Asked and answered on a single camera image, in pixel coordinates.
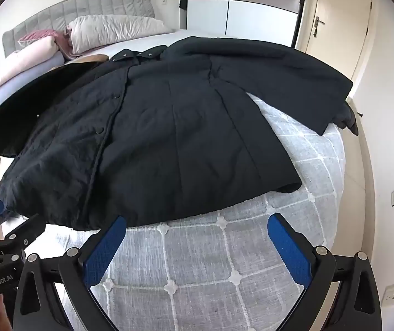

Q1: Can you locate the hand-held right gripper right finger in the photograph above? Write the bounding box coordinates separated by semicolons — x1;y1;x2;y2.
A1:
267;213;385;331

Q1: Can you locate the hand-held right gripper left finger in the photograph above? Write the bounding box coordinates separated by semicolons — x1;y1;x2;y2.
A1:
12;215;128;331

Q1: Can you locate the black quilted coat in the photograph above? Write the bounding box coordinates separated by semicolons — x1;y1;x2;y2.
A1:
0;36;353;231

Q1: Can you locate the lavender folded blanket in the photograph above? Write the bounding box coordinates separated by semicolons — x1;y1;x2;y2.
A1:
0;55;67;108

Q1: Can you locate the black puffer garment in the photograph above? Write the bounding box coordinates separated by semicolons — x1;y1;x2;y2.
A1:
331;99;360;136

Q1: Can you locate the light pink folded quilt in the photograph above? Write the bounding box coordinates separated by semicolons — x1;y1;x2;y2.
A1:
0;38;64;90

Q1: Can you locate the brown fuzzy garment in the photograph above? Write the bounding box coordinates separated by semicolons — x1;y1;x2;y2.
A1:
64;54;109;65

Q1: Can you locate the dark pink cloth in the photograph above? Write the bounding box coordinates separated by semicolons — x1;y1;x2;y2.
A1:
18;29;80;59

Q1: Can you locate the white crinkled pillow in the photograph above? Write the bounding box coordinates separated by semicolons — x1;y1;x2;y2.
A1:
66;14;176;55

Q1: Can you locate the cream door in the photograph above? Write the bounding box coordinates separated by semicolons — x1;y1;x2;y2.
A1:
295;0;374;83

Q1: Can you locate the grey padded headboard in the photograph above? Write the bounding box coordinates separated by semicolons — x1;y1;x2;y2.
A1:
3;0;156;57

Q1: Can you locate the white and grey wardrobe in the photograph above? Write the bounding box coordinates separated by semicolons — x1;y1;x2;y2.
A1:
186;0;308;47

